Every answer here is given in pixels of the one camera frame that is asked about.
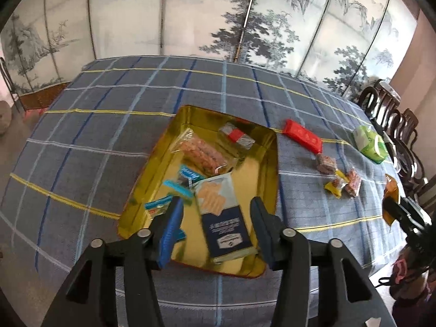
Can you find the brown wicker basket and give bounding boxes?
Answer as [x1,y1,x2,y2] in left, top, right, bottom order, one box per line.
[20,82,70,111]

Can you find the small yellow foil packet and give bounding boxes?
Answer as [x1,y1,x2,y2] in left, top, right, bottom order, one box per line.
[323,170,350,198]

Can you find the painted tree folding screen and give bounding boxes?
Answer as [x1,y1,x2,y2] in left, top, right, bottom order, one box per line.
[0,0,418,98]

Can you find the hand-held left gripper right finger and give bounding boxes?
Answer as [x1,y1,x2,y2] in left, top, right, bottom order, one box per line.
[250,196,397,327]

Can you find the green tissue pack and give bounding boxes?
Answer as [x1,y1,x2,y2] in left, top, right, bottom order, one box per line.
[352,125,389,164]

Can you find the purple sleeved right forearm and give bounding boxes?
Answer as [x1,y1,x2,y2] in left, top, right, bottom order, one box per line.
[392,288,436,327]

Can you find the red silver snack packet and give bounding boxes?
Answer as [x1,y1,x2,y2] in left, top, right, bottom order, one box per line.
[218,123,256,149]

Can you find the person's right hand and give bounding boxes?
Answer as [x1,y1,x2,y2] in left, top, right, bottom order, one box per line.
[390,255,430,297]

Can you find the black metal chair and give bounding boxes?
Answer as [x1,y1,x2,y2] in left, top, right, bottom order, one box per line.
[0,56,24,113]

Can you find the dark wooden chair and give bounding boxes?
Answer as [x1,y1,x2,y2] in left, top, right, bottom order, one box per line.
[358,78,401,123]
[388,108,425,178]
[409,174,436,219]

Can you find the yellow orange snack packet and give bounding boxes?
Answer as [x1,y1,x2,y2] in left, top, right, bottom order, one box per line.
[381,174,401,225]

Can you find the clear braided pastry packet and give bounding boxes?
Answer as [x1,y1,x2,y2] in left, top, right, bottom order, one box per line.
[170,129,235,175]

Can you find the brown nut bar packet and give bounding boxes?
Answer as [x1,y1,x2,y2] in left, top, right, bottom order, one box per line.
[315,154,338,175]

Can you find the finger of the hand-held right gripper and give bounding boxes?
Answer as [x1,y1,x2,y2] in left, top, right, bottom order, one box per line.
[382,196,426,227]

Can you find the blue plaid tablecloth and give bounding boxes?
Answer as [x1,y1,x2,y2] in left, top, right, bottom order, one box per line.
[0,55,409,327]

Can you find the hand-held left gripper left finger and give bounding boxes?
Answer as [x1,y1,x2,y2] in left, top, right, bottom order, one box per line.
[41,196,185,327]

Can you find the clear fried snack packet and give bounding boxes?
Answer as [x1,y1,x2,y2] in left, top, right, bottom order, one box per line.
[344,167,363,197]

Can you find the blue white cracker packet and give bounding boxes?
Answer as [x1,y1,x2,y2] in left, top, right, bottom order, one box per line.
[192,173,258,263]

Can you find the red and gold tin box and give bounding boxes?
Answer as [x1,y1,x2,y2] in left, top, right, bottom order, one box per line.
[117,105,280,278]

